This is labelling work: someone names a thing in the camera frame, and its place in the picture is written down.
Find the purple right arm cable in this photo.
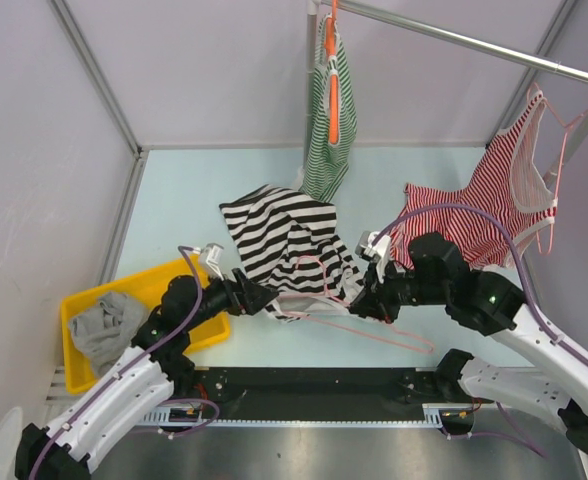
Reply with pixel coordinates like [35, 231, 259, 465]
[371, 202, 588, 459]

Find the green white striped tank top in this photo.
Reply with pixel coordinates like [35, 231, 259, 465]
[300, 14, 358, 203]

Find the white slotted cable duct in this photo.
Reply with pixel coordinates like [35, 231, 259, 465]
[138, 400, 479, 430]

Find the yellow plastic bin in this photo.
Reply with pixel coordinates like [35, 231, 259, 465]
[60, 259, 231, 395]

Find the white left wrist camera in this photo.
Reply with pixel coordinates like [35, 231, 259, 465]
[198, 243, 224, 280]

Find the orange plastic hanger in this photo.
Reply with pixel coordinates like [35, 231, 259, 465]
[324, 0, 340, 145]

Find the pink hanger under red top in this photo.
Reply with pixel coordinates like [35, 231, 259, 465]
[536, 67, 588, 254]

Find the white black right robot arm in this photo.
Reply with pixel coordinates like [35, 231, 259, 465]
[349, 232, 588, 455]

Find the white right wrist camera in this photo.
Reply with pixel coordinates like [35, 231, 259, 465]
[355, 231, 391, 282]

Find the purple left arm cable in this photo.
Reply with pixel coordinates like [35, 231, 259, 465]
[26, 244, 221, 479]

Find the grey cloth garment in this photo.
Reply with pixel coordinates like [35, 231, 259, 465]
[67, 291, 149, 378]

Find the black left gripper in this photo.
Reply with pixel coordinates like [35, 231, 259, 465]
[183, 267, 278, 331]

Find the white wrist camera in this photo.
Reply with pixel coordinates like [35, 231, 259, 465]
[198, 243, 224, 280]
[355, 231, 391, 282]

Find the black white striped tank top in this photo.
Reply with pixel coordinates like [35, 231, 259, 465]
[219, 185, 363, 323]

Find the pink wire hanger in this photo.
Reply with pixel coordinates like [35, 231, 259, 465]
[276, 255, 435, 355]

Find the red white striped tank top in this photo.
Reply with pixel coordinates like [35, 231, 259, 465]
[390, 90, 557, 269]

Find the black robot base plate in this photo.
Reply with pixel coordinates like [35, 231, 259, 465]
[138, 367, 480, 436]

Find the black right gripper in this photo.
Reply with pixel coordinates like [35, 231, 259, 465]
[349, 255, 449, 324]

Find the metal clothes rail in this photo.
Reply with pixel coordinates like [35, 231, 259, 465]
[337, 1, 588, 84]

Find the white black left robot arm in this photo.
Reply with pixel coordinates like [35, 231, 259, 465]
[14, 270, 278, 479]

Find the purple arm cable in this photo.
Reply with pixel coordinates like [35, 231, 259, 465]
[26, 244, 221, 479]
[371, 202, 588, 459]

